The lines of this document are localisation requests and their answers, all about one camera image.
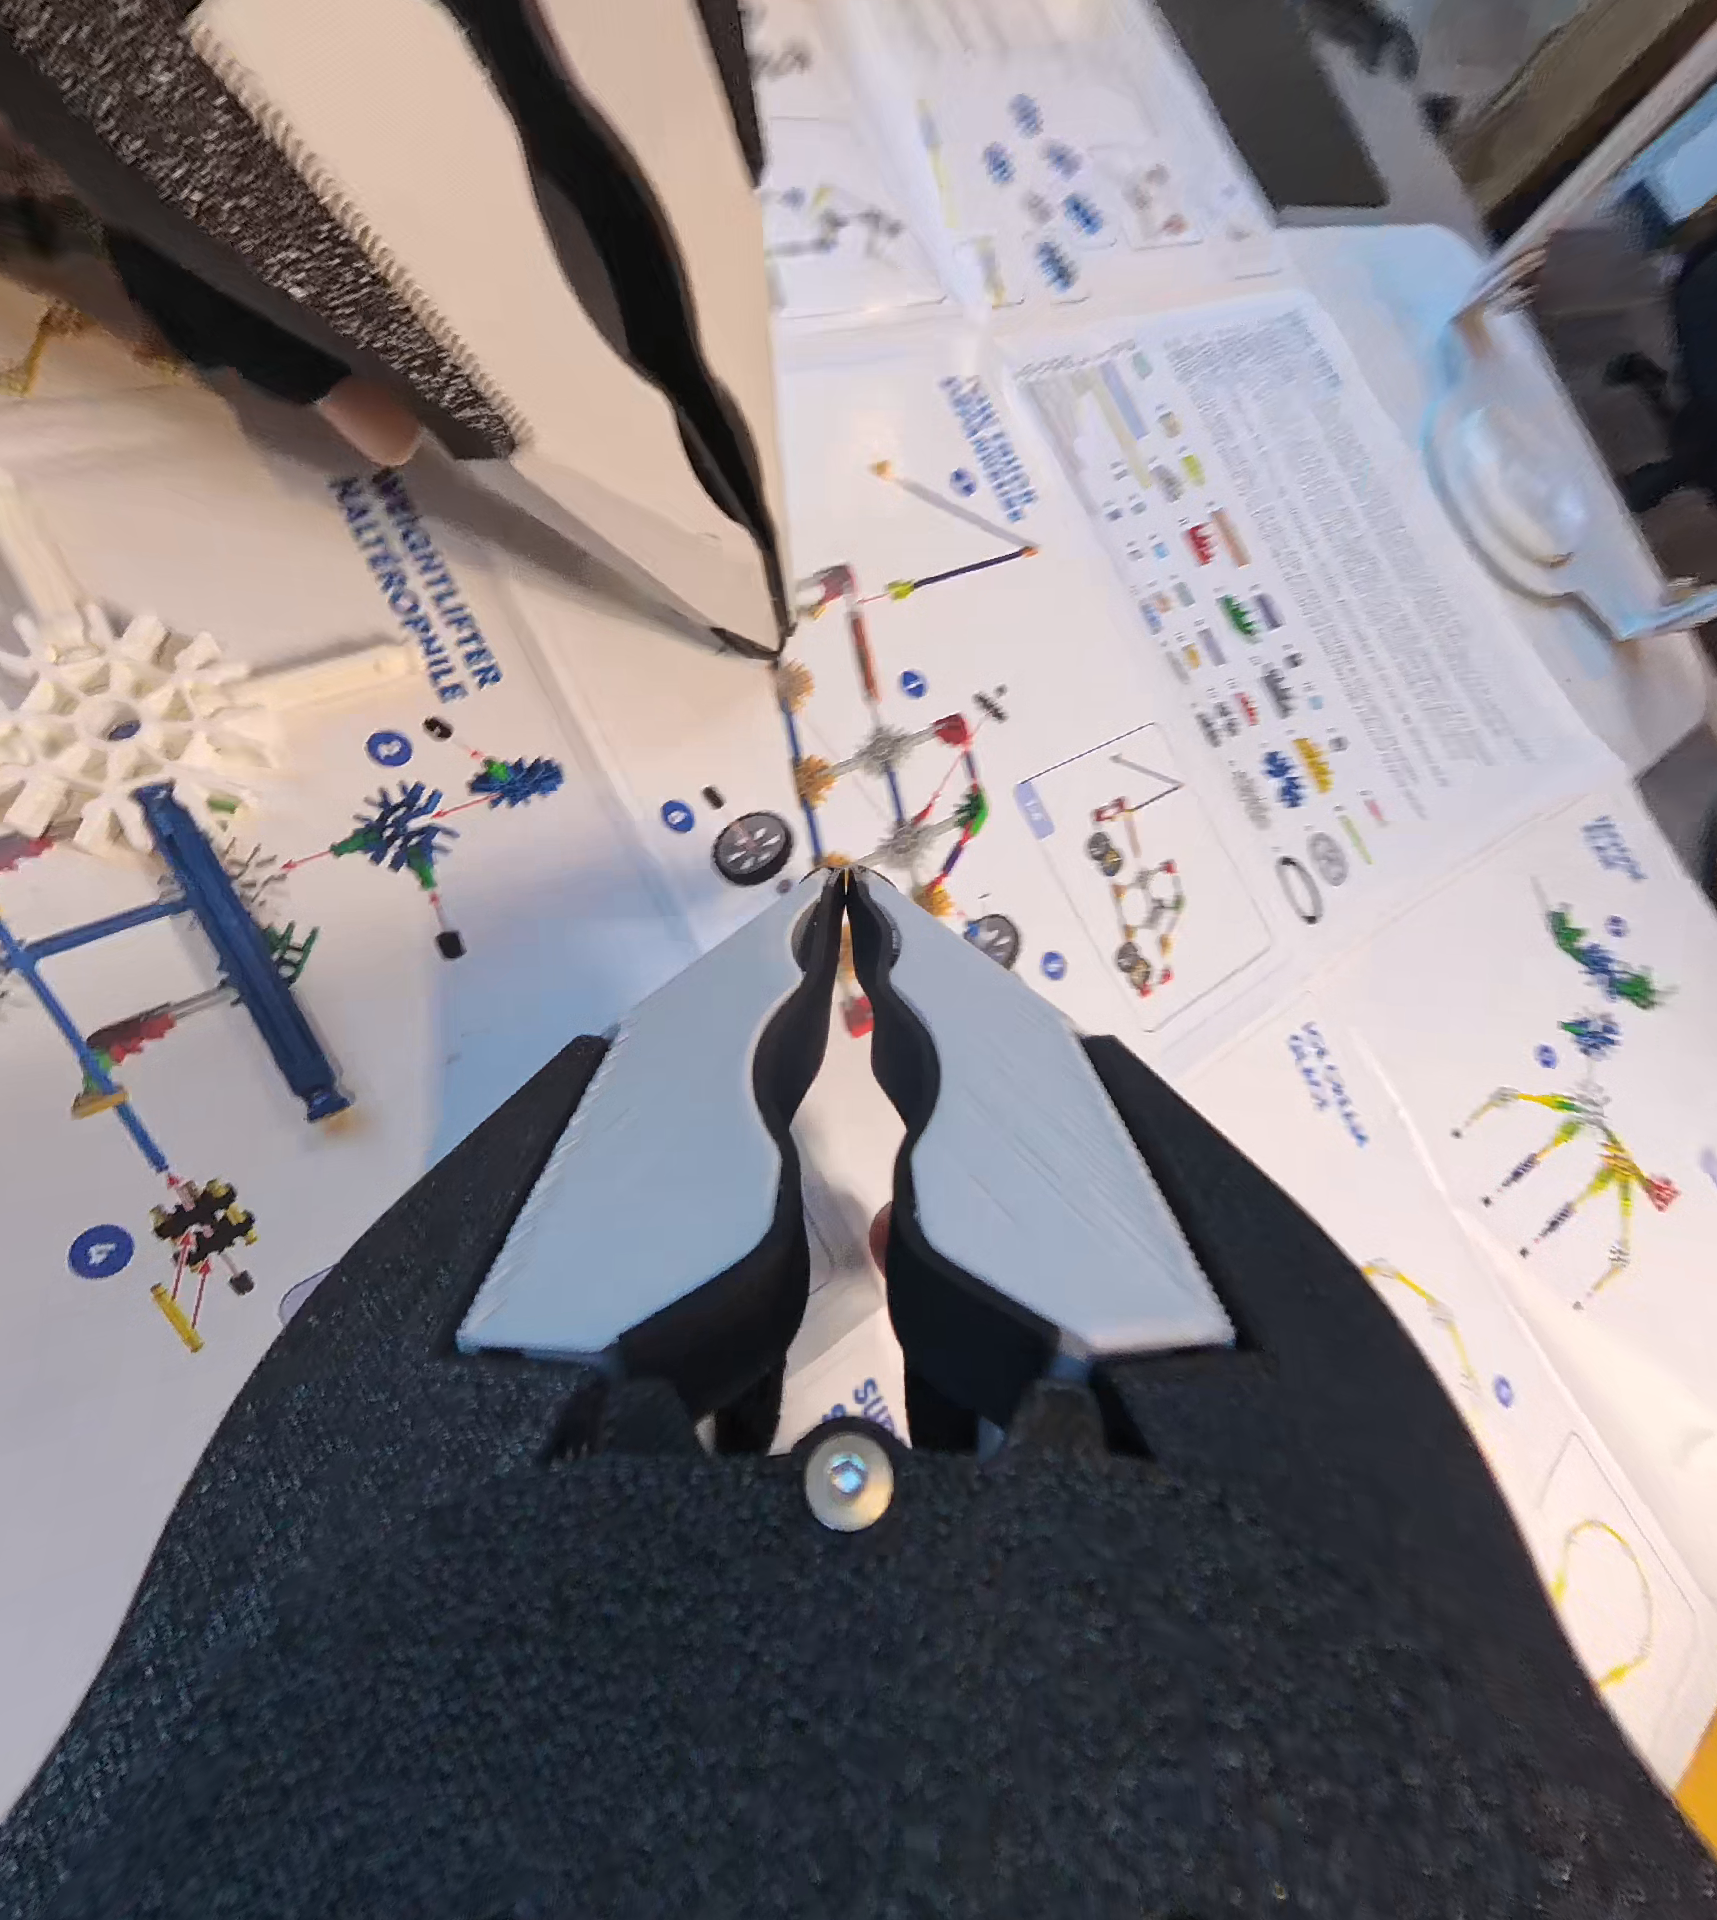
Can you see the white printed instruction sheet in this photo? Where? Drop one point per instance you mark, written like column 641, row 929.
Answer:
column 604, row 839

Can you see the white snowflake connector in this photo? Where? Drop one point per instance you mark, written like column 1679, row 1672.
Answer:
column 106, row 727

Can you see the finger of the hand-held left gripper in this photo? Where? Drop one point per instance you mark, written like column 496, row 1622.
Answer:
column 693, row 195
column 407, row 195

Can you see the blue plastic rod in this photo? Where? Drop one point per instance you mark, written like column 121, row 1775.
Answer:
column 236, row 945

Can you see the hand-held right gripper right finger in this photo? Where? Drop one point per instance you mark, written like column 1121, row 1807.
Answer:
column 1055, row 1184

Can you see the person's left hand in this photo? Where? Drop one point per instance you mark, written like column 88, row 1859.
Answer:
column 372, row 424

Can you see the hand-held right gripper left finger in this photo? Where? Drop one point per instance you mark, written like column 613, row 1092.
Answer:
column 648, row 1184

